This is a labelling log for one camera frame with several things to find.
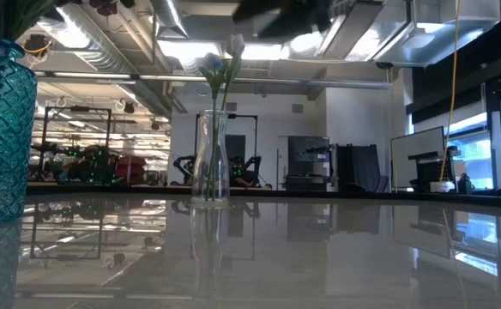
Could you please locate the dark bottle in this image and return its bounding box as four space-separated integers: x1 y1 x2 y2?
458 173 474 195

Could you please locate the black upright panel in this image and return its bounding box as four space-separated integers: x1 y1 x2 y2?
335 143 381 192

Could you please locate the white board with dark frame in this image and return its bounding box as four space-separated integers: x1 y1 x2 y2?
389 125 446 178

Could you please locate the clear glass vase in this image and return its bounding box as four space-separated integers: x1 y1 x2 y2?
190 109 231 203

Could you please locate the long horizontal ceiling pipe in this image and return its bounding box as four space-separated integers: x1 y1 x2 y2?
33 70 392 90

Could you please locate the black equipment rack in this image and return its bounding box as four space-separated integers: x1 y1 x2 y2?
407 145 457 192

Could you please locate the yellow ceiling cable reel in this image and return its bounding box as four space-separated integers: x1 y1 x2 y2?
22 33 53 58

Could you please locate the background wooden-edged table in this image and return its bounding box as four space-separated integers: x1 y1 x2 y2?
27 182 273 195

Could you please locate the wide silver spiral duct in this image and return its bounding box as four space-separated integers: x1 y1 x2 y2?
35 3 138 74

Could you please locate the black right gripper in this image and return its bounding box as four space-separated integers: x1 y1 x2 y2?
232 0 333 39

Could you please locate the large sheet-metal duct hood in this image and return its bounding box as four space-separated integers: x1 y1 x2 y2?
372 0 501 69

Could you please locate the bright ceiling light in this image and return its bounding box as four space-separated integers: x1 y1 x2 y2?
156 39 284 61

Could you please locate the teal textured glass vase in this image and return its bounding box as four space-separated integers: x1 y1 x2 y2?
0 33 39 224

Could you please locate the red background object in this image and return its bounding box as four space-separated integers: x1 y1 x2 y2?
115 154 148 185

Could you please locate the flat sheet-metal duct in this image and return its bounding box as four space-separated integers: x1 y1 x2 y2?
282 0 384 61

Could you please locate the black metal frame rig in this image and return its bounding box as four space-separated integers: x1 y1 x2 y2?
194 112 259 185
39 106 112 173

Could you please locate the black equipment cabinet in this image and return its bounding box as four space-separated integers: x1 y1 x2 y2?
287 136 331 192

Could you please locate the silver spiral ceiling duct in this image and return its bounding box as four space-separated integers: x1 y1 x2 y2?
149 0 190 39

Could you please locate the grey door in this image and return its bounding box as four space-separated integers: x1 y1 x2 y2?
226 134 247 173

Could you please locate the white round device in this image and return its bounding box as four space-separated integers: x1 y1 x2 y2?
429 180 456 194

